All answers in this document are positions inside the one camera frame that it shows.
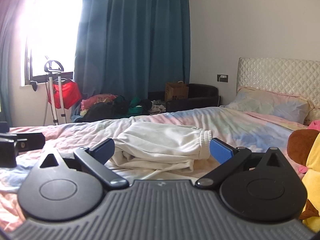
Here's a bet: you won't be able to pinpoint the white sweatpants with black stripe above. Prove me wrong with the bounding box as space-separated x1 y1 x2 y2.
110 122 213 173

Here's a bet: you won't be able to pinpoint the pile of mixed clothes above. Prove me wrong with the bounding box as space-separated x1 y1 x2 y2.
71 94 166 122

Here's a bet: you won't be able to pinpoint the pastel tie-dye bed duvet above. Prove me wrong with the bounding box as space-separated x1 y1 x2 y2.
1 107 304 231

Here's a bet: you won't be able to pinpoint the yellow and brown plush toy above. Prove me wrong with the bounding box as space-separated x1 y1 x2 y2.
287 128 319 232

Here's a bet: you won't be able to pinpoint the white garment steamer stand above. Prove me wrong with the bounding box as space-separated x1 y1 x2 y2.
44 60 67 125

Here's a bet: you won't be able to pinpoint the pastel tie-dye pillow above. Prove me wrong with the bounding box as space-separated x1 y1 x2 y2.
226 87 313 124

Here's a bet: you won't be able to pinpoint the black armchair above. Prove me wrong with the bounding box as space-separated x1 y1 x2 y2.
147 83 221 113

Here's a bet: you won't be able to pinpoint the brown paper bag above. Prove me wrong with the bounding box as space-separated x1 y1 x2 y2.
164 81 189 102

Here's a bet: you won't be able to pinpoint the cream quilted headboard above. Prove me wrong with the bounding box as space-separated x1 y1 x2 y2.
236 57 320 126

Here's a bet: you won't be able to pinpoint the black framed window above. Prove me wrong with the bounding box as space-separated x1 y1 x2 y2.
23 0 82 85

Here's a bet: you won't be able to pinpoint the left teal curtain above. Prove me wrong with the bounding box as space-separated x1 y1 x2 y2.
1 0 23 127

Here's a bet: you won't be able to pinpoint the teal curtain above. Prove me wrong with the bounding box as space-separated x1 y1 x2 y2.
74 0 192 102
1 0 23 127

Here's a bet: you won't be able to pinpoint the right teal curtain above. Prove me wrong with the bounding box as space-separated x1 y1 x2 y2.
74 0 192 102

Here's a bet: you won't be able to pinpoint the wall power socket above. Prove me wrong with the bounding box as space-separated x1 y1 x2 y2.
217 74 228 82

